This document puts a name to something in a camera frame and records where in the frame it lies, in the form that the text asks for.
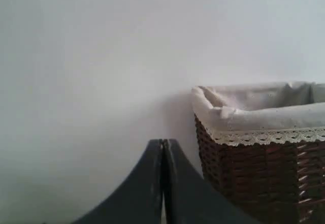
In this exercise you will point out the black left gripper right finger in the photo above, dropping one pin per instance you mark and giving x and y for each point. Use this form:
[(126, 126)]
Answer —
[(191, 199)]

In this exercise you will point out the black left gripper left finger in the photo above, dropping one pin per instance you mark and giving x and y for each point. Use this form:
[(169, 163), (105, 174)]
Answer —
[(139, 198)]

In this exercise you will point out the dark brown wicker basket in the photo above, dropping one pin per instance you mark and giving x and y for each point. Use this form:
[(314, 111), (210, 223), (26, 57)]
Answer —
[(272, 167)]

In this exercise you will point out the beige lace basket liner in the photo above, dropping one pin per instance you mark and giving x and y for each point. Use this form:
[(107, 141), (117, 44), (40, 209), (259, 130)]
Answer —
[(261, 113)]

